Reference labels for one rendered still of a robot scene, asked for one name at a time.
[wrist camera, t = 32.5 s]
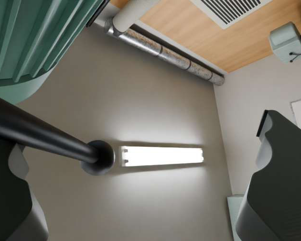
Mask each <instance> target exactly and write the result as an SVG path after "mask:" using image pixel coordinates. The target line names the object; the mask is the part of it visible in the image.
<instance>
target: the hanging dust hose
mask: <svg viewBox="0 0 301 241"><path fill-rule="evenodd" d="M159 1H160V0H130V1H129V2H128V3H127V4H126V5H125V6H124V7H123V8H122V9H121V10H120V11H119V12H118V13H117V14H116V15H115V17H114V18H113V20H112V21H113V25H114V26H115V28H116V29H117V30H118V31H120V32H125V31H126V30H127V29H128V28H129V27H130V26H131V25H132V24H133V23H134V22H136V21H137V20H138V19H139V18H140V17H141V16H142V15H144V14H145V13H146V12H147V11H148V10H150V9H151V8H152V7H153V6H154V5H155V4H157V3H158V2H159Z"/></svg>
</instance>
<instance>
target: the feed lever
mask: <svg viewBox="0 0 301 241"><path fill-rule="evenodd" d="M0 139H1V140H5V141H8V142H17V144H20V145H24V146H28V147H31V148H35V149H38V150H42V151H46V152H50V153H54V154H58V155H62V156H65V157H69V158H73V159H77V160H79V162H80V166H81V167H82V169H83V170H84V171H85V172H86V173H88V174H90V175H102V174H105V173H106V172H108V171H109V170H110V169H111V167H112V166H113V164H114V161H115V153H114V150H113V148H112V147H111V146H110V145H109V144H108V143H107V142H105V141H101V140H95V141H91V142H89V143H87V144H86V143H84V142H83V141H81V140H79V139H77V138H75V137H73V136H71V135H69V134H67V133H66V132H64V131H62V130H60V129H58V128H56V127H54V126H52V125H51V124H49V123H47V122H45V121H43V120H41V119H39V118H37V117H35V116H33V115H31V114H29V113H28V112H26V111H24V110H22V109H20V108H18V107H16V106H14V105H13V104H11V103H9V102H7V101H5V100H3V99H1V98H0Z"/></svg>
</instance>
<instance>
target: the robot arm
mask: <svg viewBox="0 0 301 241"><path fill-rule="evenodd" d="M256 136H257V137H259V140H260V141H261V146H260V148H259V151H258V154H257V156H256V159H255V164H256V166H257V168H258V171H257V172H255V173H254V174H253V175H252V177H251V180H250V182H249V185H248V187H247V190H246V193H245V195H244V198H243V200H242V203H241V206H240V210H239V213H238V217H237V220H236V226H235V228H236V233H237V235H238V236H239V238H240V239H241V241H301V129H300V128H299V127H297V126H296V125H295V124H294V123H292V122H291V121H290V120H288V119H287V118H286V117H284V116H283V115H282V114H280V113H279V112H278V111H276V110H264V112H263V114H262V117H261V121H260V124H259V127H258V132H257V135H256ZM24 148H25V146H24V145H20V144H17V142H8V141H5V140H1V139H0V241H47V239H48V235H49V232H48V228H47V225H46V221H45V217H44V213H43V210H42V208H41V207H40V205H39V203H38V201H37V199H36V197H35V195H34V194H33V192H32V190H31V188H30V186H29V184H28V182H27V181H25V178H26V176H27V174H28V172H29V170H30V168H29V166H28V164H27V162H26V160H25V158H24V156H23V154H22V152H23V150H24Z"/></svg>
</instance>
